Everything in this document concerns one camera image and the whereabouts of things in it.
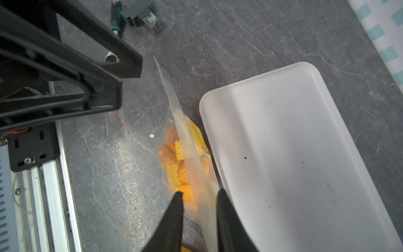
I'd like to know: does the white plastic tray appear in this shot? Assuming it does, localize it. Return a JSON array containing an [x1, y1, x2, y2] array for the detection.
[[199, 62, 403, 252]]

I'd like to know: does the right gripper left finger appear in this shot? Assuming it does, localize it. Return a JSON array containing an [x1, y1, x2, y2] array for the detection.
[[142, 192, 184, 252]]

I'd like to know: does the ziploc bag with cookies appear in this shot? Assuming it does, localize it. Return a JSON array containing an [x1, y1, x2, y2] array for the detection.
[[156, 63, 219, 252]]

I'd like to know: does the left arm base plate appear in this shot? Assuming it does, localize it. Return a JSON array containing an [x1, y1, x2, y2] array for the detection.
[[6, 122, 60, 172]]

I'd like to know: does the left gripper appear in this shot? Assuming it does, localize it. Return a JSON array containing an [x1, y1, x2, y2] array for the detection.
[[1, 1, 143, 131]]

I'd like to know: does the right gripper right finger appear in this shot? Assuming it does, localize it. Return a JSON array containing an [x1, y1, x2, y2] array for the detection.
[[216, 189, 258, 252]]

